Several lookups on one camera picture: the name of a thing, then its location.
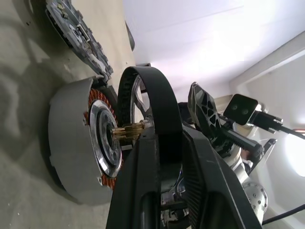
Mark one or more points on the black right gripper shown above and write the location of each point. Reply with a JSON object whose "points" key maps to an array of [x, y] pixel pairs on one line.
{"points": [[240, 145]]}

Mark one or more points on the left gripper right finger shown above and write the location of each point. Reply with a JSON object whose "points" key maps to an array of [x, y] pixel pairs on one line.
{"points": [[214, 190]]}

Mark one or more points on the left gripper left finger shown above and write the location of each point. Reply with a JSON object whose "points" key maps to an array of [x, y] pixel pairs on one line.
{"points": [[138, 186]]}

